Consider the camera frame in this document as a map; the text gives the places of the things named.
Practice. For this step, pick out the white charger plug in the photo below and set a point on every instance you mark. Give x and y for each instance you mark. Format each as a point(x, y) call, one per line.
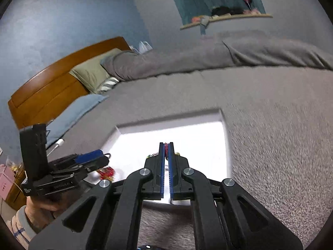
point(58, 143)

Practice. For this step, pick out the pink box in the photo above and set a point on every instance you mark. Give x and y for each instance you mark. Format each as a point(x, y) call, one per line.
point(6, 182)

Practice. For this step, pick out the olive green pillow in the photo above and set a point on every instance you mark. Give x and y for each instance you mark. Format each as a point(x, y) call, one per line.
point(91, 73)

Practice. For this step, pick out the grey duvet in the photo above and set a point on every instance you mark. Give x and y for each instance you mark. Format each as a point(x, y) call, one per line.
point(208, 54)

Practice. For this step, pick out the wooden headboard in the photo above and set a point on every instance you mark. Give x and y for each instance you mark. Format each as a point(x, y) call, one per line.
point(52, 83)

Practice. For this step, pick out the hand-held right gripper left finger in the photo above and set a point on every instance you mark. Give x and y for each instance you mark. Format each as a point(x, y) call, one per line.
point(162, 172)

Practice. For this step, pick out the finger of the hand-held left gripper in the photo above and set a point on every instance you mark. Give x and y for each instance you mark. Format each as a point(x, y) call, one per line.
point(85, 169)
point(89, 156)

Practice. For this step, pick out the blue pillow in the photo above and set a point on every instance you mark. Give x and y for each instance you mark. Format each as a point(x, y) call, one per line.
point(75, 109)

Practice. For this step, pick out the white plastic bag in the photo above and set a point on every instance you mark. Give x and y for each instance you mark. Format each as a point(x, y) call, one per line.
point(144, 47)

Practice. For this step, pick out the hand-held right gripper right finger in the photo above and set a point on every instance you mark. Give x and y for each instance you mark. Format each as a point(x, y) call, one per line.
point(170, 172)

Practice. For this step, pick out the person's left forearm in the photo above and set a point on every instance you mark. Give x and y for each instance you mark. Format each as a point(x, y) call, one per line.
point(20, 229)

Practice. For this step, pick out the person's left hand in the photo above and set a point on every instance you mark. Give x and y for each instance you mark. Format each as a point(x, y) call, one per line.
point(39, 208)

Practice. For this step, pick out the wooden nightstand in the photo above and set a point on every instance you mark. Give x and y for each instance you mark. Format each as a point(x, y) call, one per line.
point(18, 190)

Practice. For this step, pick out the pink fluffy item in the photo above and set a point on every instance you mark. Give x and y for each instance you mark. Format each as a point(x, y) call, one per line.
point(251, 11)

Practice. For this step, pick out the grey hanging cloth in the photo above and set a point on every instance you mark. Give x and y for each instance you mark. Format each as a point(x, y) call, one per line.
point(204, 22)

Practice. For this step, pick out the grey bed sheet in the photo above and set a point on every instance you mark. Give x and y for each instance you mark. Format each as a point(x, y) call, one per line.
point(273, 135)

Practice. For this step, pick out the black clothes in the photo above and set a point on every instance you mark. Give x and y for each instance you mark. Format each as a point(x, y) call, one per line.
point(223, 11)

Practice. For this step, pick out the grey cardboard box lid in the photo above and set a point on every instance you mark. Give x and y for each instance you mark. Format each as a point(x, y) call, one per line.
point(182, 135)

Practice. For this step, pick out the striped pillow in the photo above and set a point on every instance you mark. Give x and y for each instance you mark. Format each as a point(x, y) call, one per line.
point(109, 83)

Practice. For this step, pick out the window sill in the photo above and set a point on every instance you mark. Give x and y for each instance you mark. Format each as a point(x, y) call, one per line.
point(234, 17)

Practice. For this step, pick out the orange pink cloth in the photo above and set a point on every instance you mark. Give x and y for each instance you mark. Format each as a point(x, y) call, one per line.
point(196, 20)

